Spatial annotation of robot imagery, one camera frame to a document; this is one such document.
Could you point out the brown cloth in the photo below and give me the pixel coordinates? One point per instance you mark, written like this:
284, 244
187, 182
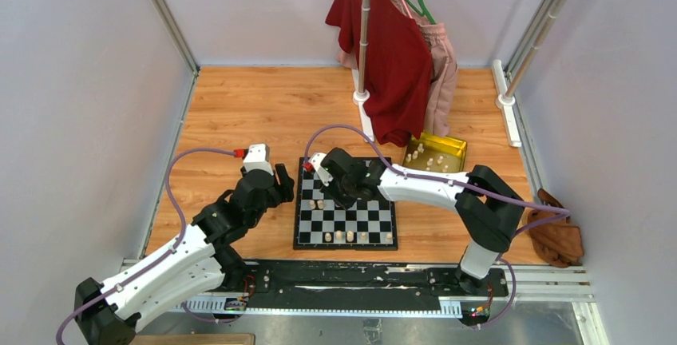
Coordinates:
558, 243

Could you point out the yellow metal tin box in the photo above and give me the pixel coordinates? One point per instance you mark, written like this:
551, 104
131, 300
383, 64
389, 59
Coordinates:
436, 154

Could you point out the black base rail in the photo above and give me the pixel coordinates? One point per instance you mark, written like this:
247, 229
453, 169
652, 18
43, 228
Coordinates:
313, 287

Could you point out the red t-shirt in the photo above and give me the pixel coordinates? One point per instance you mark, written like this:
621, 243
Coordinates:
398, 66

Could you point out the black white chess board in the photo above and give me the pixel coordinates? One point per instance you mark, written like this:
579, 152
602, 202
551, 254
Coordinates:
321, 224

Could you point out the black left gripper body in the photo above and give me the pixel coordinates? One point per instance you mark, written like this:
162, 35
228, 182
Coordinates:
280, 192

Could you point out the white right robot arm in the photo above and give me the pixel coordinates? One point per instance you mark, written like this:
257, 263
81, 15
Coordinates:
489, 209

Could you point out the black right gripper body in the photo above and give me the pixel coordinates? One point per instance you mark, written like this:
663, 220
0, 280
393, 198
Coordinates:
341, 192

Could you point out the white clothes rack stand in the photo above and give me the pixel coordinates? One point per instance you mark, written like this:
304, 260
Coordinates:
361, 94

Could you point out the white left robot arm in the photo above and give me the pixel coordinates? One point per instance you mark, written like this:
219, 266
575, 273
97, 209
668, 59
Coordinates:
200, 259

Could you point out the white right rack foot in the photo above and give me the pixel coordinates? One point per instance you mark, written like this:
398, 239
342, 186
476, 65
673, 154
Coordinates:
505, 104

